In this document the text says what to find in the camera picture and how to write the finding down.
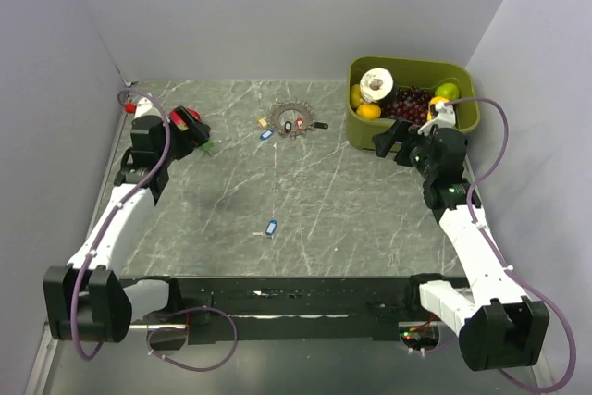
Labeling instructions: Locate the orange fruit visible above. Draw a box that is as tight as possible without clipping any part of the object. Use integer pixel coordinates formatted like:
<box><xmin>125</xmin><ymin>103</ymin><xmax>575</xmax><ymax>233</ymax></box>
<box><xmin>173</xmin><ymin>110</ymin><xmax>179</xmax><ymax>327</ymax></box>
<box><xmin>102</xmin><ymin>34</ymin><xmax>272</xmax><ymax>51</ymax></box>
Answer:
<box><xmin>356</xmin><ymin>103</ymin><xmax>382</xmax><ymax>121</ymax></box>

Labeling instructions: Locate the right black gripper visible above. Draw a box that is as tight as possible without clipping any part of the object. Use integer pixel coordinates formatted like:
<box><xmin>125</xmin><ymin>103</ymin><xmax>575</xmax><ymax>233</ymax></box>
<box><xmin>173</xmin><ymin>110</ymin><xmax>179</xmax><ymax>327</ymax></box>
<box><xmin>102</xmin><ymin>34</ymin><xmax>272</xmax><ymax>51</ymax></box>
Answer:
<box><xmin>372</xmin><ymin>117</ymin><xmax>438</xmax><ymax>180</ymax></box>

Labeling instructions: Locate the red dragon fruit toy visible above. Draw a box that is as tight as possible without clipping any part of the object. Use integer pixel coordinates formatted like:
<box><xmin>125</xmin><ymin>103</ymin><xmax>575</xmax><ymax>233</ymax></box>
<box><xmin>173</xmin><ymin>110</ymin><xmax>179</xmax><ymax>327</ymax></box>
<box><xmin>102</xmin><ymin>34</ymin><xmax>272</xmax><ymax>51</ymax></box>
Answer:
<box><xmin>168</xmin><ymin>106</ymin><xmax>215</xmax><ymax>155</ymax></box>

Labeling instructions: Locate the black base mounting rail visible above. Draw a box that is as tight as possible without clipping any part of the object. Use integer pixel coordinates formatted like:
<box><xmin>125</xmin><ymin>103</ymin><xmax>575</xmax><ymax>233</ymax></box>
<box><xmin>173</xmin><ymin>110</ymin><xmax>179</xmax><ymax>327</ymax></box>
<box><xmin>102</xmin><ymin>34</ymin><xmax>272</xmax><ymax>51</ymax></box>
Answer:
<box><xmin>143</xmin><ymin>275</ymin><xmax>429</xmax><ymax>345</ymax></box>

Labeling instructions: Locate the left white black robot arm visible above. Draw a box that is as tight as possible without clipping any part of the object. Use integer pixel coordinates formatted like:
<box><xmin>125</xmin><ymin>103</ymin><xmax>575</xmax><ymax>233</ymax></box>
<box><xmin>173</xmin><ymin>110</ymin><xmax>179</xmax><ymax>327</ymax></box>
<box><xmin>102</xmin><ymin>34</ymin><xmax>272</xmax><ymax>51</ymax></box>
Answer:
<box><xmin>43</xmin><ymin>106</ymin><xmax>210</xmax><ymax>343</ymax></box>

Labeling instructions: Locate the dark red grapes bunch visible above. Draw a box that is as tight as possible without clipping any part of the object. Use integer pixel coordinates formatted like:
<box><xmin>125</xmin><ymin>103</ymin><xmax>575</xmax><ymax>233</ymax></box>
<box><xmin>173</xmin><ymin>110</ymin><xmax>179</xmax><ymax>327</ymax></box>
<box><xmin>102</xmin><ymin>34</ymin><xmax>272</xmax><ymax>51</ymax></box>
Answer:
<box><xmin>379</xmin><ymin>86</ymin><xmax>433</xmax><ymax>125</ymax></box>

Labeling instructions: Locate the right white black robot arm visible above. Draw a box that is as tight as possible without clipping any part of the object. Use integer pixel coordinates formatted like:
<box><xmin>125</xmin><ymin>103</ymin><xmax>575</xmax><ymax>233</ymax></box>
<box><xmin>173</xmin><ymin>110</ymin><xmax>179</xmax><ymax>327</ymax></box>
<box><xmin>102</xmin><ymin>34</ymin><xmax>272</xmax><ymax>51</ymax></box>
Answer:
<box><xmin>372</xmin><ymin>120</ymin><xmax>549</xmax><ymax>371</ymax></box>

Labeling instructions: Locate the green lime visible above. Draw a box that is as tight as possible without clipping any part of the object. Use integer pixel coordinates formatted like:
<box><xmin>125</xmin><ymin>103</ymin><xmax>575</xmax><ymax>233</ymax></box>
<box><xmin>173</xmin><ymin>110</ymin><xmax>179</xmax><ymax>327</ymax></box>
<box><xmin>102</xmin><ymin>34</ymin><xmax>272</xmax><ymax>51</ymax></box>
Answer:
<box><xmin>435</xmin><ymin>82</ymin><xmax>461</xmax><ymax>101</ymax></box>

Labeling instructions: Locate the yellow lemon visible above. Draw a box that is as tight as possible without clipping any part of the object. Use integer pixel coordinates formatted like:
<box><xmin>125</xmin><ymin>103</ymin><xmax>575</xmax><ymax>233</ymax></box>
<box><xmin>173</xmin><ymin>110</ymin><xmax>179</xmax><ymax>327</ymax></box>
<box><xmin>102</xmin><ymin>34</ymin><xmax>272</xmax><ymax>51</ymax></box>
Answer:
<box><xmin>350</xmin><ymin>84</ymin><xmax>364</xmax><ymax>110</ymax></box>

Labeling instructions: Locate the aluminium frame rail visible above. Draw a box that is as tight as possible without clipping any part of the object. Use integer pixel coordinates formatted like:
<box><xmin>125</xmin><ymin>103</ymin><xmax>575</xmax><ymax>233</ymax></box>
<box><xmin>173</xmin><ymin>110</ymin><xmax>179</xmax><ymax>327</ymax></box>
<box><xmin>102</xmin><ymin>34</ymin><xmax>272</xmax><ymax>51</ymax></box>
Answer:
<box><xmin>24</xmin><ymin>322</ymin><xmax>59</xmax><ymax>395</ymax></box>

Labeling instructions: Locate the blue key tag on ring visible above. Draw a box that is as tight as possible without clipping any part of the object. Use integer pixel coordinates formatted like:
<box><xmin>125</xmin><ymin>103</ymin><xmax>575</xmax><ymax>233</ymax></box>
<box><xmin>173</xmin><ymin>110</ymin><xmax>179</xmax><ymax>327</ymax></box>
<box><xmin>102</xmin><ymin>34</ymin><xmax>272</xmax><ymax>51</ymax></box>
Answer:
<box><xmin>260</xmin><ymin>130</ymin><xmax>274</xmax><ymax>141</ymax></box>

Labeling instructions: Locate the yellow pear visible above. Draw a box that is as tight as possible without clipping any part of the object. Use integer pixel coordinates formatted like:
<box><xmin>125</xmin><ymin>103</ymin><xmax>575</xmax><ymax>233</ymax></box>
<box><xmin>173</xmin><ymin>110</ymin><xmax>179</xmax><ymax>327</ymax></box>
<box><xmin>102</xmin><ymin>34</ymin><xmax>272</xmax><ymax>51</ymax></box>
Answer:
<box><xmin>426</xmin><ymin>96</ymin><xmax>450</xmax><ymax>121</ymax></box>

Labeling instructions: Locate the loose blue key tag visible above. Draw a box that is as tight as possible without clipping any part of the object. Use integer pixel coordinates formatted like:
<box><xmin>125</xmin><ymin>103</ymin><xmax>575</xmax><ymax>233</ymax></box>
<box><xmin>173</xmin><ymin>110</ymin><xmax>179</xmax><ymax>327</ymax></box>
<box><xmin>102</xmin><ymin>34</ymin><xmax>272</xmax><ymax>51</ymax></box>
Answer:
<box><xmin>253</xmin><ymin>219</ymin><xmax>278</xmax><ymax>237</ymax></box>

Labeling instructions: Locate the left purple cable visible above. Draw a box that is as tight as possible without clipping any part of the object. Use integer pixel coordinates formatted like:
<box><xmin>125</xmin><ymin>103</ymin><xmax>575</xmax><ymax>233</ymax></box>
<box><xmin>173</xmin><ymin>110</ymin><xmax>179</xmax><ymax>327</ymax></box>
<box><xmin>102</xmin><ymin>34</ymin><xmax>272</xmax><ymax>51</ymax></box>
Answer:
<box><xmin>72</xmin><ymin>88</ymin><xmax>239</xmax><ymax>373</ymax></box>

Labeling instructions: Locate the olive green plastic bin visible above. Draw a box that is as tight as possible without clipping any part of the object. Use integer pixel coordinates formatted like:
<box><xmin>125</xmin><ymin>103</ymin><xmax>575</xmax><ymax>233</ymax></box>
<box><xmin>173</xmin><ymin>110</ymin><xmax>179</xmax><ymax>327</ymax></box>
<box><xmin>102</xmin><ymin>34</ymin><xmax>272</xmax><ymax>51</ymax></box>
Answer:
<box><xmin>346</xmin><ymin>56</ymin><xmax>480</xmax><ymax>158</ymax></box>

